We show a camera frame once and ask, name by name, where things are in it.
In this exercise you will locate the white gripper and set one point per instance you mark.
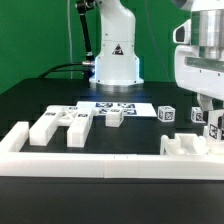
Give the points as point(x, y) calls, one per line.
point(199, 55)

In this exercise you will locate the white chair seat block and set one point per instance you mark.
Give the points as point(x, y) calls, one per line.
point(184, 144)

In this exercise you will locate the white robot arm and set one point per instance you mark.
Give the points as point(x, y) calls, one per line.
point(116, 66)

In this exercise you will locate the small white chair part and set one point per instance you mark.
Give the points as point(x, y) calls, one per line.
point(114, 117)

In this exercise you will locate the white tagged cube right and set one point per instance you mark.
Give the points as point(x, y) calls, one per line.
point(197, 115)

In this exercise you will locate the white tagged cube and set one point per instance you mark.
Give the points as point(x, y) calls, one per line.
point(166, 113)
point(197, 115)

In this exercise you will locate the white tagged cube left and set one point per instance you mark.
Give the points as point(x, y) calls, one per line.
point(166, 113)

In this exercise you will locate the white marker base sheet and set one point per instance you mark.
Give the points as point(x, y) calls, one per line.
point(129, 109)

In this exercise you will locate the white chair back frame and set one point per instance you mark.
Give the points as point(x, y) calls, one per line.
point(77, 120)

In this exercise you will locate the white U-shaped fence frame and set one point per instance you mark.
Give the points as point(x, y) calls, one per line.
point(170, 164)

